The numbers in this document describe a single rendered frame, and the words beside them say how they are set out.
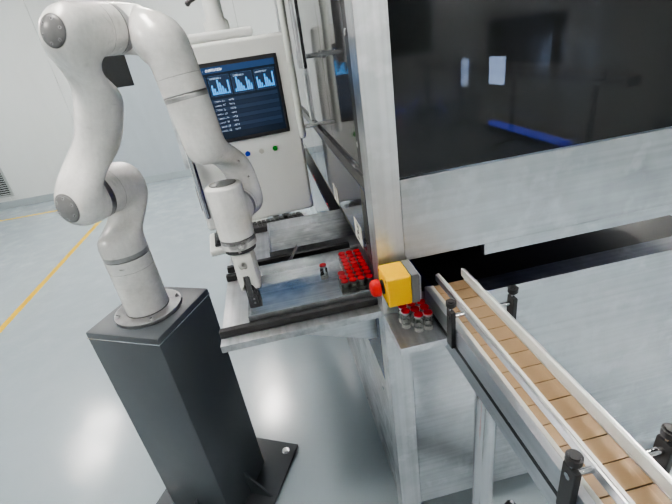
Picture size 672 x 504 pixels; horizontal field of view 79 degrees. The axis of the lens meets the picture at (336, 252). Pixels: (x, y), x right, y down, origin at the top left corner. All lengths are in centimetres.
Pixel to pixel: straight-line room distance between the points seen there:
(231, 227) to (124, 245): 35
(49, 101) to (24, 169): 105
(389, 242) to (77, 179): 73
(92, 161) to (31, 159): 612
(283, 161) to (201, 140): 100
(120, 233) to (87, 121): 30
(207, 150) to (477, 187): 59
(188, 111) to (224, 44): 93
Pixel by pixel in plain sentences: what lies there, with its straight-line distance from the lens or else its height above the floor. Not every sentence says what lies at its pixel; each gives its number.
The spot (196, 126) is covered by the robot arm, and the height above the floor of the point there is 137.
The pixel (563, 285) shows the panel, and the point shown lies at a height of 84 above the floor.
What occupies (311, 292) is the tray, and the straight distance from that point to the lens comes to 115.
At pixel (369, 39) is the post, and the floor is 148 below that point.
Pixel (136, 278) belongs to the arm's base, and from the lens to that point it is 124.
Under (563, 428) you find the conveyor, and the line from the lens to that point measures 70.
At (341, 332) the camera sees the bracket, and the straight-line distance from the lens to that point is 116.
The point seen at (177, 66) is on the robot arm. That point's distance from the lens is 92.
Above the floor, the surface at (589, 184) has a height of 111.
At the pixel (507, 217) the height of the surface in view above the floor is 107.
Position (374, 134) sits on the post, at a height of 131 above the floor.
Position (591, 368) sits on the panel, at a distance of 150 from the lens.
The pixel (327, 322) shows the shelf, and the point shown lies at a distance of 102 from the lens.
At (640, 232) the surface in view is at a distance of 153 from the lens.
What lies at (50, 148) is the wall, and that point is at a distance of 708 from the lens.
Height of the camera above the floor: 149
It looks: 27 degrees down
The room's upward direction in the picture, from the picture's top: 9 degrees counter-clockwise
